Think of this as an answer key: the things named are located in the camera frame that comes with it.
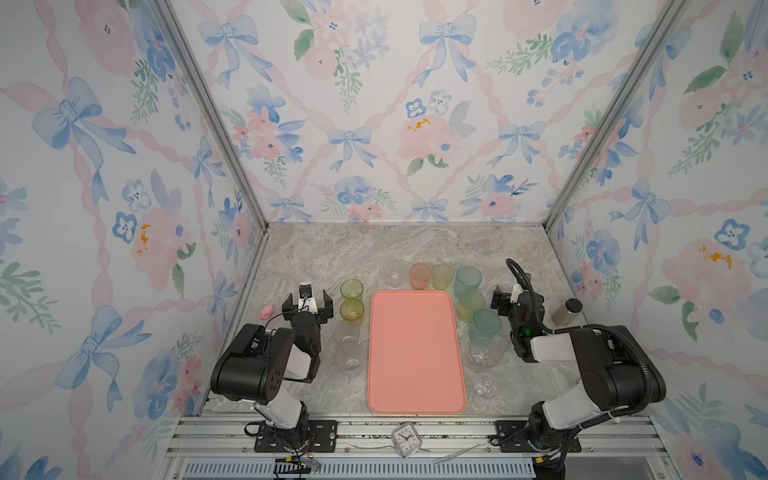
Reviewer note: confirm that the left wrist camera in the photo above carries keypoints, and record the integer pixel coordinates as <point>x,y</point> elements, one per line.
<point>306,295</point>

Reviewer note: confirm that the jar with black lid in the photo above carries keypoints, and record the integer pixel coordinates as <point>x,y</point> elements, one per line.
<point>567,313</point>

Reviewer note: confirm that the clear plastic stick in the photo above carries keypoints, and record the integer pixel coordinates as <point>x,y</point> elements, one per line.
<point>458,453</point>

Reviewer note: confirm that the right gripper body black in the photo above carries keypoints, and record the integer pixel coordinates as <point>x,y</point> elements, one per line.
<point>503,302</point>

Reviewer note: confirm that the small clear glass front right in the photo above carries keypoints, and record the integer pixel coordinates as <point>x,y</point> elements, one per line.
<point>484,386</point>

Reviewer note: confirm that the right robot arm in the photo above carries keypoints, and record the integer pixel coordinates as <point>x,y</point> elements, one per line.
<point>617,378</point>

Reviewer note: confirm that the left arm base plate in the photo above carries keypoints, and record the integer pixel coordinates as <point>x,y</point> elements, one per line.
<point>294,435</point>

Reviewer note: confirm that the green glass cup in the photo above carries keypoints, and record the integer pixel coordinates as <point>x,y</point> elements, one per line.
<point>352,289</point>

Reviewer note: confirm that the light green textured cup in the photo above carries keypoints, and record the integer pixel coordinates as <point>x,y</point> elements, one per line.
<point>442,276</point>

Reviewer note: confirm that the tall teal textured cup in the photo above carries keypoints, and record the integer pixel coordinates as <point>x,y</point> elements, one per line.
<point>467,278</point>

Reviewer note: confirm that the yellow-green textured cup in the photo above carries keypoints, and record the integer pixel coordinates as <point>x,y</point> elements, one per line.
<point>469,303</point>

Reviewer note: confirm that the clear textured cup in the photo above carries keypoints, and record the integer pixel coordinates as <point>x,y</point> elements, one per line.
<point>485,352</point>

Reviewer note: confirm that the pink toy pig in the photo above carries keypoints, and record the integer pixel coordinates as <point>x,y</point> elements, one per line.
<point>266,312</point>

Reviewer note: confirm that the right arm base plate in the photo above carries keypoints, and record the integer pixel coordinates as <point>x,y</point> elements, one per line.
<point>516,436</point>

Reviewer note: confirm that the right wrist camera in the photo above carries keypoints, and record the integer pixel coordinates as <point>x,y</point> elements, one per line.
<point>517,290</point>

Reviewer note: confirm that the orange textured cup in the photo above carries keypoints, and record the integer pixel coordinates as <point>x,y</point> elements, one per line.
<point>419,276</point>

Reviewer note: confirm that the pink plastic tray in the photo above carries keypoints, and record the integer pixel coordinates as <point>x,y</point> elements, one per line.
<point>415,363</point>

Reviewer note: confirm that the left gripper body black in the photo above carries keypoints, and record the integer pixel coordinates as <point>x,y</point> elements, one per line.
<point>306,310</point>

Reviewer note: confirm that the aluminium rail frame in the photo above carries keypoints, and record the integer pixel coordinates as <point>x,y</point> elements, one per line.
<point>222,445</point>

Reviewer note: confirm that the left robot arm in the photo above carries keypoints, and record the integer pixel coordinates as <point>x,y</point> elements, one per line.
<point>261,357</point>

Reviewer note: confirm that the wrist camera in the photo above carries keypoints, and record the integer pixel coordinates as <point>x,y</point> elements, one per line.
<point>517,290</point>
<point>306,295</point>

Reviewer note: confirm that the small white clock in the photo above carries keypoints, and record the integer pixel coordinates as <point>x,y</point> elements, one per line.
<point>406,440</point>

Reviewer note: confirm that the small clear glass back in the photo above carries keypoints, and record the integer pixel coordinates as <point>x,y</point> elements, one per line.
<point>394,276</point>

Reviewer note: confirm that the small clear glass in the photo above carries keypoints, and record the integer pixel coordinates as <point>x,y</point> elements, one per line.
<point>394,276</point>
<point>484,386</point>

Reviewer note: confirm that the clear glass cup lower left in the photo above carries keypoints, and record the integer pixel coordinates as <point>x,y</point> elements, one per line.
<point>350,358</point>

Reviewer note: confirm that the yellow glass cup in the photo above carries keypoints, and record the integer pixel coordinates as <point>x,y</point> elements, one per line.
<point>352,310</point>

